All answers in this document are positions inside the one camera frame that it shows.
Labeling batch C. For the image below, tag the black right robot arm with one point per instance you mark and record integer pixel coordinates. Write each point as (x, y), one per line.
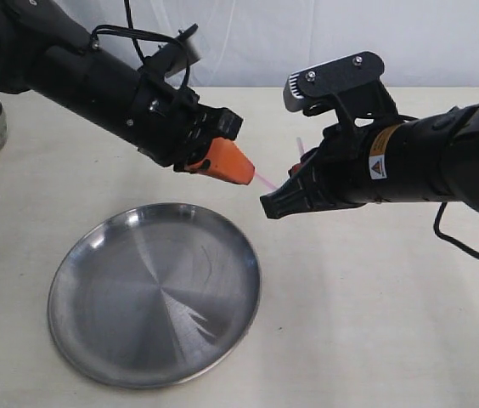
(393, 159)

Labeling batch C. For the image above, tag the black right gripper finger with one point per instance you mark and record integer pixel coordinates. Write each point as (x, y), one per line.
(296, 195)

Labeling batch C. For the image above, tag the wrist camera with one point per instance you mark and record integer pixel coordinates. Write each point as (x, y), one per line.
(350, 86)
(178, 55)

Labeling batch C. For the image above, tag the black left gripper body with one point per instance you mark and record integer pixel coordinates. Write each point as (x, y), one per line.
(172, 127)

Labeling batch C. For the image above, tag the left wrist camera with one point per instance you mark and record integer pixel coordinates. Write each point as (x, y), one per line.
(178, 55)

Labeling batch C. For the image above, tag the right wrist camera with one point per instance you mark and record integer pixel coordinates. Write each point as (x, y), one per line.
(350, 86)

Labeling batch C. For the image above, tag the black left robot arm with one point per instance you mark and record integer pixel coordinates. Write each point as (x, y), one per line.
(116, 77)

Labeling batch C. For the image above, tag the pink glow stick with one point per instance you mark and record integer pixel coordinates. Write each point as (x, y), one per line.
(267, 183)

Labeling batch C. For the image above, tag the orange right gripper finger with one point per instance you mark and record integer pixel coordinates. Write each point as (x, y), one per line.
(303, 167)

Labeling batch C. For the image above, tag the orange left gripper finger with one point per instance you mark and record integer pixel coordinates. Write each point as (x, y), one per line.
(224, 161)

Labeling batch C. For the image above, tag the round steel plate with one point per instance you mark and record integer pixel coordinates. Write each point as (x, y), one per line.
(154, 296)

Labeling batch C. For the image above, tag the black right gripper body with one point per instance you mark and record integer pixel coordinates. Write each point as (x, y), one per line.
(336, 173)

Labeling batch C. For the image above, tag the white backdrop curtain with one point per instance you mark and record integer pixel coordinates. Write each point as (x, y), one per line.
(259, 43)

